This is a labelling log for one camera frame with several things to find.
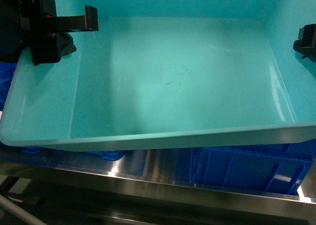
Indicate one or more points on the stainless steel table frame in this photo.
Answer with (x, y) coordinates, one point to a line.
(142, 188)

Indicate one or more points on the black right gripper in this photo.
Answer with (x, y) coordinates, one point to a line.
(306, 43)

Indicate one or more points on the blue crate lower right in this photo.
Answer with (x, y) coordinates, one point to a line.
(278, 168)

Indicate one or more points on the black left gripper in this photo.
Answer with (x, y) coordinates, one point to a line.
(34, 24)

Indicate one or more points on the blue crate lower left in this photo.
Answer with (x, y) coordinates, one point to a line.
(6, 75)

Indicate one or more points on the teal plastic bin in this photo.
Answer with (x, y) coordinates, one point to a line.
(170, 74)

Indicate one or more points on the blue crate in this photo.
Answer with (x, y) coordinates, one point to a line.
(6, 75)
(278, 168)

